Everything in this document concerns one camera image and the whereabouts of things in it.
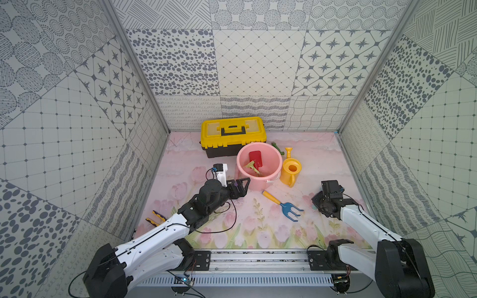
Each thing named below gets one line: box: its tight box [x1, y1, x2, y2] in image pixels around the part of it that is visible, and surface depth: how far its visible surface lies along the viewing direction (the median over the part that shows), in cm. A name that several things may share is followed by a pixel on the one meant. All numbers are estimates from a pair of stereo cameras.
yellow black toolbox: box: [199, 116, 267, 159], surface depth 100 cm
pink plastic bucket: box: [236, 141, 283, 192], surface depth 93 cm
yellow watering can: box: [279, 147, 302, 189], surface depth 92 cm
